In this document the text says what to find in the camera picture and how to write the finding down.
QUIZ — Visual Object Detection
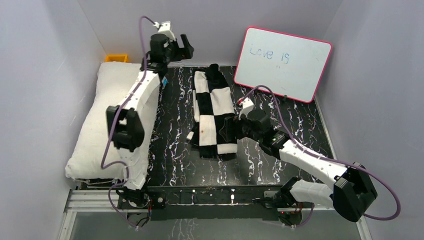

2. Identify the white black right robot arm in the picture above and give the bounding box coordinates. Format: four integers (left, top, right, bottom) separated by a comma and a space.
218, 110, 378, 222

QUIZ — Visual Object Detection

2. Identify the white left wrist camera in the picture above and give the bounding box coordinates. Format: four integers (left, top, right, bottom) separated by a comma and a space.
153, 21, 177, 42

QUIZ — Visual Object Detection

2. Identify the white pillow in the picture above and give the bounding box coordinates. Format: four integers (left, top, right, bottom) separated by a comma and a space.
65, 61, 160, 185

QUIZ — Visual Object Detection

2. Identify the black white checkered pillowcase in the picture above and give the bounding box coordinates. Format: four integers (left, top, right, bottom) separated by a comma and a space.
186, 63, 238, 159

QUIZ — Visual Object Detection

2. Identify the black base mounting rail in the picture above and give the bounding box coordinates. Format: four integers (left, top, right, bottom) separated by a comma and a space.
117, 185, 316, 222

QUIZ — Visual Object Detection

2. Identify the pink framed whiteboard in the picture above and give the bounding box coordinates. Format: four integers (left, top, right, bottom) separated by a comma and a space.
234, 26, 333, 103

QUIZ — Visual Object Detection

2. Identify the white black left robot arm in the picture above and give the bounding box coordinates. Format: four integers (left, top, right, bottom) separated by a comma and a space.
100, 33, 194, 208

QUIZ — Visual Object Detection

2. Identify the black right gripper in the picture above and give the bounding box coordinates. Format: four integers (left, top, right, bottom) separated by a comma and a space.
219, 113, 262, 143

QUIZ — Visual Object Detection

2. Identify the aluminium frame rail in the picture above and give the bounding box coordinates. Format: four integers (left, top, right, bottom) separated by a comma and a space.
57, 188, 374, 240

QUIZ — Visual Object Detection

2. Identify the yellow plastic bin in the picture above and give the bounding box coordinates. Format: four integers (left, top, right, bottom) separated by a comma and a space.
104, 54, 129, 63

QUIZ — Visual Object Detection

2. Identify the blue white pillow tag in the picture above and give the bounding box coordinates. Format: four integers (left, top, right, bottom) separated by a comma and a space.
161, 77, 168, 88

